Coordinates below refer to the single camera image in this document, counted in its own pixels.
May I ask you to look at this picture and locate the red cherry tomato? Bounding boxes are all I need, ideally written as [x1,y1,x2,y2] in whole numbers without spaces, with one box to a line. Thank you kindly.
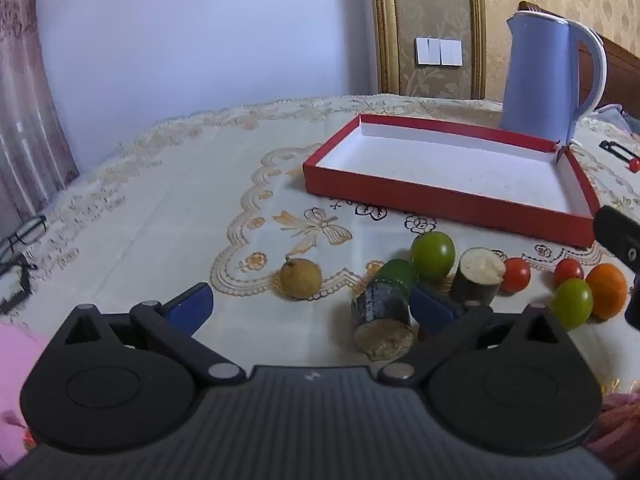
[501,257,532,294]
[553,258,584,288]

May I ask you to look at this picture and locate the grey blue cloth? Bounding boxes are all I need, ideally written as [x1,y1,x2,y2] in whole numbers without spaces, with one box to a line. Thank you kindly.
[580,104,640,133]

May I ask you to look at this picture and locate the black rimmed flat object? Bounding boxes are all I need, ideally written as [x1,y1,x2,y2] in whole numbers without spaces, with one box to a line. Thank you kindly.
[0,255,38,313]

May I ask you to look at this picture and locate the black tool with red ball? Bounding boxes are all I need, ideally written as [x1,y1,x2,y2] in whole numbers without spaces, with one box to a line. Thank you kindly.
[599,140,640,171]

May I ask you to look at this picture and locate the pink patterned curtain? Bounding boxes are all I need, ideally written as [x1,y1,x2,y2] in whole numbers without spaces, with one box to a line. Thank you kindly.
[0,0,81,231]

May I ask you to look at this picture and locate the orange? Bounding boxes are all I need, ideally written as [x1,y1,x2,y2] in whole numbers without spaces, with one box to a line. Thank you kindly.
[585,263,628,321]

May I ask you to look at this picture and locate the pink fuzzy clothing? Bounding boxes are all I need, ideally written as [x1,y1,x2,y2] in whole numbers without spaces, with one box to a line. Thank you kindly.
[0,322,51,463]

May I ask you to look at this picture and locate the dark sugarcane piece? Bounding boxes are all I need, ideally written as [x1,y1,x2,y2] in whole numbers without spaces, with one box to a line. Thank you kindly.
[450,247,507,307]
[350,280,416,361]

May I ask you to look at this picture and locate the gold framed wall panel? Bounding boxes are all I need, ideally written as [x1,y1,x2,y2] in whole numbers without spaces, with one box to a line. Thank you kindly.
[369,0,487,101]

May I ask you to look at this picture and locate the blue electric kettle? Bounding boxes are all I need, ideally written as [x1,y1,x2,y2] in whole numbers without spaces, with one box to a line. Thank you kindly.
[500,10,608,143]

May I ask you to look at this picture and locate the green tomato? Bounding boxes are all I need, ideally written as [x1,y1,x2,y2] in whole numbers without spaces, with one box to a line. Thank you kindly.
[550,278,595,331]
[411,231,457,281]

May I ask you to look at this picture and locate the green cucumber piece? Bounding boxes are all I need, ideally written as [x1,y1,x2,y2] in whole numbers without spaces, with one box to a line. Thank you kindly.
[372,258,421,296]

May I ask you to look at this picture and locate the red cardboard tray box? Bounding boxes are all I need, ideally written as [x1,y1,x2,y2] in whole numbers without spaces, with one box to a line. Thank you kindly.
[302,113,601,248]

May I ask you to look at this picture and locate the yellow lemon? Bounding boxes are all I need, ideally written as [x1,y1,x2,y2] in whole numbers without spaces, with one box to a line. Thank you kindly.
[279,256,323,301]

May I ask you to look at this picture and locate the black eyeglasses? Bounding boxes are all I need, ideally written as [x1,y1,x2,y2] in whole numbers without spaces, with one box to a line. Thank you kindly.
[0,214,48,263]

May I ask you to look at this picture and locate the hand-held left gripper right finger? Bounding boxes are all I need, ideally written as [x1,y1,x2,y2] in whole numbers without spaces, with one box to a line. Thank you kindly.
[377,282,576,386]

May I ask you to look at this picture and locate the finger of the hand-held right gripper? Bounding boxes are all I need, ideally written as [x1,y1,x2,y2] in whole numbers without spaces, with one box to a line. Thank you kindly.
[625,275,640,332]
[594,205,640,275]

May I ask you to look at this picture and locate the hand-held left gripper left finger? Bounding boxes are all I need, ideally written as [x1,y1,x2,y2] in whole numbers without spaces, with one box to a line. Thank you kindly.
[47,282,246,386]

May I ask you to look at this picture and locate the white wall switch plate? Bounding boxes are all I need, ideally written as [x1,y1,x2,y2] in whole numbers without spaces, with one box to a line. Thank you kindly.
[440,39,463,67]
[415,36,442,66]

